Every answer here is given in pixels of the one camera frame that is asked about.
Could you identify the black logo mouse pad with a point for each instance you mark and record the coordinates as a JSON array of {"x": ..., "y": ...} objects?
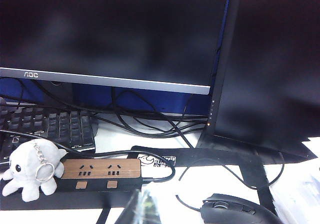
[{"x": 195, "y": 156}]

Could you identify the black wood-top power strip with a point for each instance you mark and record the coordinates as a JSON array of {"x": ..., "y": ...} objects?
[{"x": 100, "y": 169}]

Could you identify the blue back partition panel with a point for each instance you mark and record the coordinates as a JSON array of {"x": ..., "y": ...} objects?
[{"x": 150, "y": 101}]

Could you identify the black computer mouse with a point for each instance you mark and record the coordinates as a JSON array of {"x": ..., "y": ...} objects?
[{"x": 225, "y": 211}]

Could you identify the black mechanical keyboard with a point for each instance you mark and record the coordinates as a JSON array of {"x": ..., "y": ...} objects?
[{"x": 62, "y": 126}]

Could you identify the silver-bezel AOC monitor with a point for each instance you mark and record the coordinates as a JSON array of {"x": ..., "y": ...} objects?
[{"x": 100, "y": 34}]

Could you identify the grey monitor stand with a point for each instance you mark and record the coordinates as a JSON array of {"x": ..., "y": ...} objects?
[{"x": 60, "y": 94}]

